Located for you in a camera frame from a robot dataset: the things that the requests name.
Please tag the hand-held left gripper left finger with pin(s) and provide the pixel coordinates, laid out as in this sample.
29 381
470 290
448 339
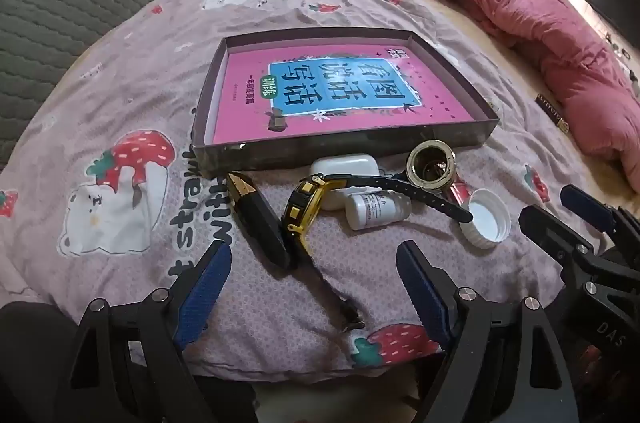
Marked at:
205 293

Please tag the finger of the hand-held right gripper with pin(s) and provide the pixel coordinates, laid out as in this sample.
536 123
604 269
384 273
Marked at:
585 203
555 238

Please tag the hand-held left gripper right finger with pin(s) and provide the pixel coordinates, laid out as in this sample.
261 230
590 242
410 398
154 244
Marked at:
425 293

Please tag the white pill bottle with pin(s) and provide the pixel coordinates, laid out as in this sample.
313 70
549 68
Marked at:
375 208

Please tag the black and yellow wristwatch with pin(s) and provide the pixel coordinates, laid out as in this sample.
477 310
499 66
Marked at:
300 208

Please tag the white earbuds case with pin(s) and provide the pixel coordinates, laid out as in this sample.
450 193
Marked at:
345 165

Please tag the dark cardboard box tray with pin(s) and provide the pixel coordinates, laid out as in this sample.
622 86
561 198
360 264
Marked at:
300 153

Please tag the white ribbed bottle cap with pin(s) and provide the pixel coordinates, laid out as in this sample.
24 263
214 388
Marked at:
487 215

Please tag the dark flat box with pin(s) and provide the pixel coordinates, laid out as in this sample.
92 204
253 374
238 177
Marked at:
552 110

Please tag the small red packet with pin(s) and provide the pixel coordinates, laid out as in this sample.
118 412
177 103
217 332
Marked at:
459 193

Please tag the black television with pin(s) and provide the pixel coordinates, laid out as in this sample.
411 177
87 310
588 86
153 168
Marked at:
612 3

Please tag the pink quilt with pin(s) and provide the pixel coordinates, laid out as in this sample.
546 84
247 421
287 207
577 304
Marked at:
525 3

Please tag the beige bed sheet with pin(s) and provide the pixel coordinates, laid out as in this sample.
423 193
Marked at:
465 23

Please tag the pink and blue book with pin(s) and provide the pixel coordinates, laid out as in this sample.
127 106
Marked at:
350 88

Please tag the strawberry printed bedsheet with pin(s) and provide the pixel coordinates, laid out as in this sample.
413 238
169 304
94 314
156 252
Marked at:
125 78

